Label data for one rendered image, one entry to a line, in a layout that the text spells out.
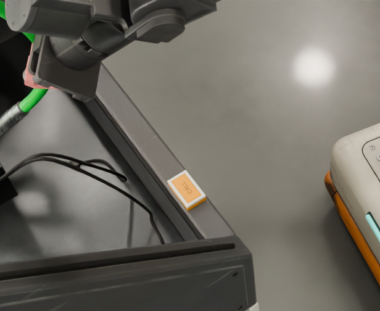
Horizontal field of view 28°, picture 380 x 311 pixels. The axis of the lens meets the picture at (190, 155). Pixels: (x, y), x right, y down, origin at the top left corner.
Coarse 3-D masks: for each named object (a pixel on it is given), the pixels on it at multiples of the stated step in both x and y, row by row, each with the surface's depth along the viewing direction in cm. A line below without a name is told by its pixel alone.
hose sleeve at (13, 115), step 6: (18, 102) 89; (12, 108) 89; (18, 108) 88; (6, 114) 89; (12, 114) 89; (18, 114) 88; (24, 114) 89; (0, 120) 90; (6, 120) 89; (12, 120) 89; (18, 120) 89; (0, 126) 90; (6, 126) 90; (0, 132) 90
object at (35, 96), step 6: (0, 0) 75; (0, 6) 75; (0, 12) 75; (30, 36) 79; (36, 90) 86; (42, 90) 86; (30, 96) 87; (36, 96) 87; (42, 96) 87; (24, 102) 88; (30, 102) 87; (36, 102) 88; (24, 108) 88; (30, 108) 88
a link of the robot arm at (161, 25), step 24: (24, 0) 65; (48, 0) 64; (72, 0) 64; (96, 0) 66; (120, 0) 67; (24, 24) 65; (48, 24) 66; (72, 24) 67; (144, 24) 65; (168, 24) 64
